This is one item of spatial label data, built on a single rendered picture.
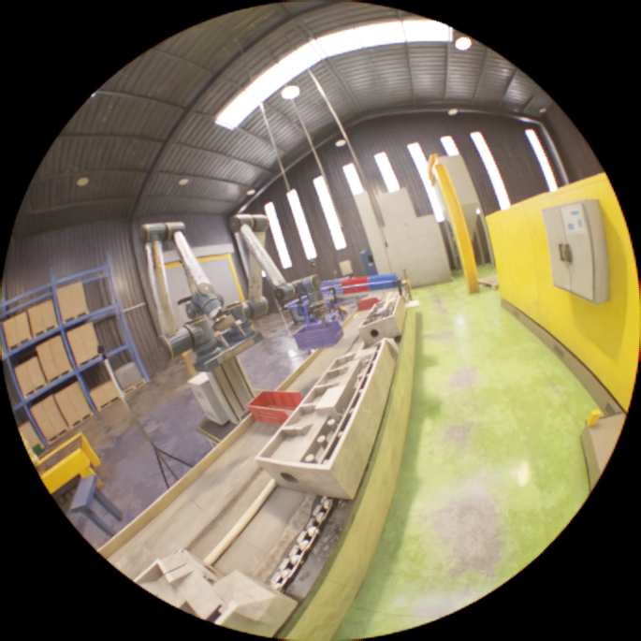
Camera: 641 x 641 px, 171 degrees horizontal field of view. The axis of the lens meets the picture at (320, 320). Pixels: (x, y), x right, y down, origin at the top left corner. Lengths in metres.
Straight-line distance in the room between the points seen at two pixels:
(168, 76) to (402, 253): 10.43
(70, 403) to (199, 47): 11.80
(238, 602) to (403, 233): 8.60
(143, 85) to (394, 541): 10.07
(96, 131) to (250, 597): 9.75
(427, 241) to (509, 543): 8.16
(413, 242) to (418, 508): 7.87
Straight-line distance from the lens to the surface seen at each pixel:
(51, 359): 9.35
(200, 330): 1.81
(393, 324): 1.94
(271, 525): 0.95
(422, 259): 8.34
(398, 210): 9.71
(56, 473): 3.98
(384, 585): 1.53
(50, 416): 9.58
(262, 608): 0.64
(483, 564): 1.58
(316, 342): 1.59
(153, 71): 8.69
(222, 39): 8.74
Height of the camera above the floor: 1.52
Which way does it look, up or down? 12 degrees down
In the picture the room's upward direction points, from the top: 18 degrees counter-clockwise
